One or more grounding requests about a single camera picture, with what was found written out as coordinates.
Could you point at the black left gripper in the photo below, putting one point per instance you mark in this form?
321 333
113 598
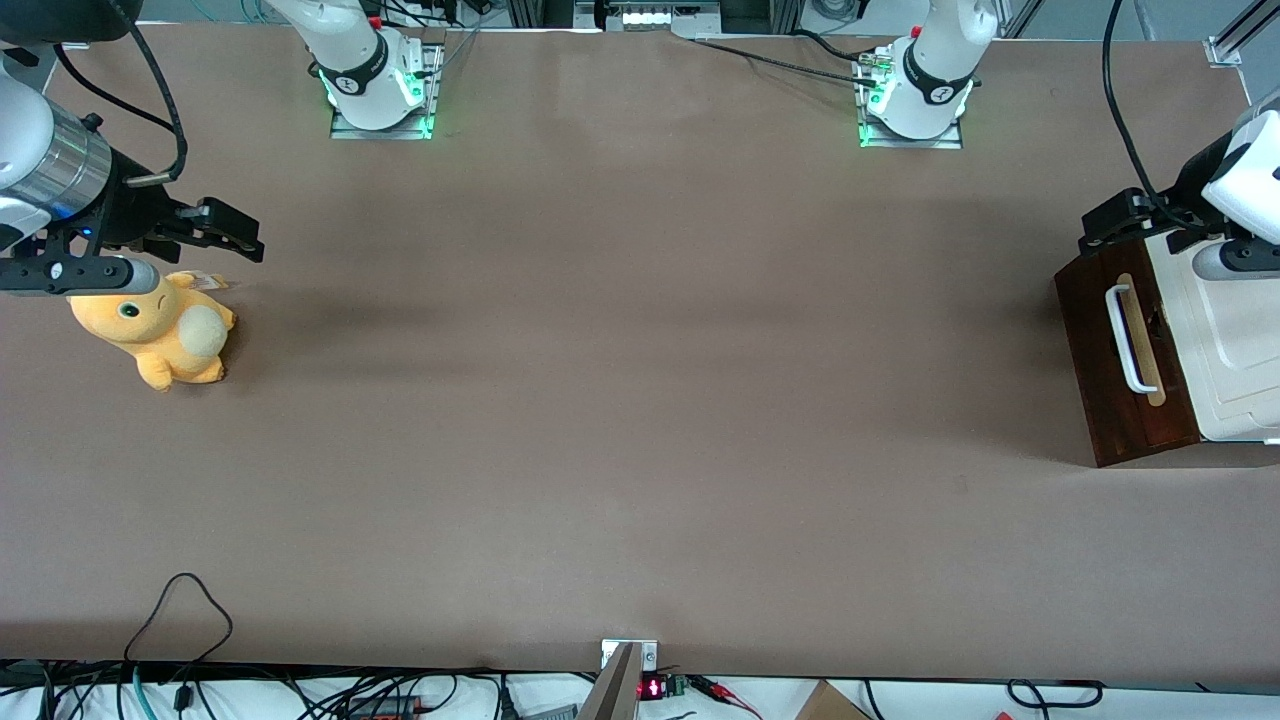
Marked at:
1189 180

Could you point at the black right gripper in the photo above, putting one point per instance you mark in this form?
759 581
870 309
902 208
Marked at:
127 213

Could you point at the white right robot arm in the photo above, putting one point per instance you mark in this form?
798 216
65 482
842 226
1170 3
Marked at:
20 130

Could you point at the orange plush toy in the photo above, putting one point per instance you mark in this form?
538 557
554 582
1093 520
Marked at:
160 330

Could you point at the white power strip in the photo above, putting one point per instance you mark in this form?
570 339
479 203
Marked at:
660 15

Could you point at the brown cardboard box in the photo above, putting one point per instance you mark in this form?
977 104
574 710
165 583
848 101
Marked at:
830 703

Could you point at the red LED display module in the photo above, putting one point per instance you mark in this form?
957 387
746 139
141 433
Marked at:
655 687

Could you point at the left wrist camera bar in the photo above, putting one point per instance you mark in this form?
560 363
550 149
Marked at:
1235 260

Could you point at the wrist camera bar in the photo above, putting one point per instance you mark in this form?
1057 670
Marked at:
1235 260
70 275

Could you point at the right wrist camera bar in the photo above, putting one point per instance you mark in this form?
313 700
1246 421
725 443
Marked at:
70 275

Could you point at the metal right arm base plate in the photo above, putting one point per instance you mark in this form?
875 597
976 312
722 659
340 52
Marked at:
385 128

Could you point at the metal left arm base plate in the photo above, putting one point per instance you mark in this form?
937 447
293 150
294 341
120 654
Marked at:
915 142

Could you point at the aluminium frame profile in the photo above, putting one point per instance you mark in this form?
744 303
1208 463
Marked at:
1240 35

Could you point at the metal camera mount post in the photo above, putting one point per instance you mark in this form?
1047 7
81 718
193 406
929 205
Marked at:
615 685

